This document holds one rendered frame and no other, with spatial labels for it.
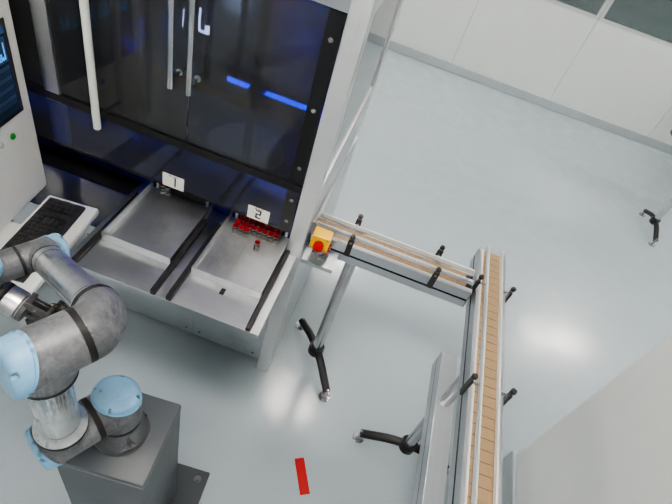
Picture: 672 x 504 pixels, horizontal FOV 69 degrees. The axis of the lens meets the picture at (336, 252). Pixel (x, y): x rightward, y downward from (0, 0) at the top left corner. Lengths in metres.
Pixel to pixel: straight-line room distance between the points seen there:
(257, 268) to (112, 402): 0.73
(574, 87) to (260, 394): 5.10
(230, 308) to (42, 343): 0.83
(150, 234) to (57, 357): 0.99
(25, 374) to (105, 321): 0.15
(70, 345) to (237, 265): 0.94
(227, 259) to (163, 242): 0.24
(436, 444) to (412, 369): 0.89
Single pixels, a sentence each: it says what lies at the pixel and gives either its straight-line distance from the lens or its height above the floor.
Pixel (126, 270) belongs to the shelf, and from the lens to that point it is 1.82.
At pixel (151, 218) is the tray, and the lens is 1.99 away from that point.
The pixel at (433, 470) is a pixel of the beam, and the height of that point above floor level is 0.55.
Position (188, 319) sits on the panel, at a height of 0.20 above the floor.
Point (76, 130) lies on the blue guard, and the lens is 2.07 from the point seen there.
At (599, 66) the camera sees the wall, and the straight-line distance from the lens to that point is 6.43.
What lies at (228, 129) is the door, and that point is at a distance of 1.71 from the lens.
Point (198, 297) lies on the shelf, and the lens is 1.74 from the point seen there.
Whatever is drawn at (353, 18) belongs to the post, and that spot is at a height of 1.79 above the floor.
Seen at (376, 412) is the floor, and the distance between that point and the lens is 2.67.
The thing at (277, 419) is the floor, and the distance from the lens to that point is 2.52.
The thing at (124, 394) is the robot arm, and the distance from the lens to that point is 1.41.
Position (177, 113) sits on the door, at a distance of 1.78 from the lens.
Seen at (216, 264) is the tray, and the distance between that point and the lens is 1.84.
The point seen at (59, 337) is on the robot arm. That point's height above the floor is 1.43.
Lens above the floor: 2.26
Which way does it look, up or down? 44 degrees down
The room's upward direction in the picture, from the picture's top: 20 degrees clockwise
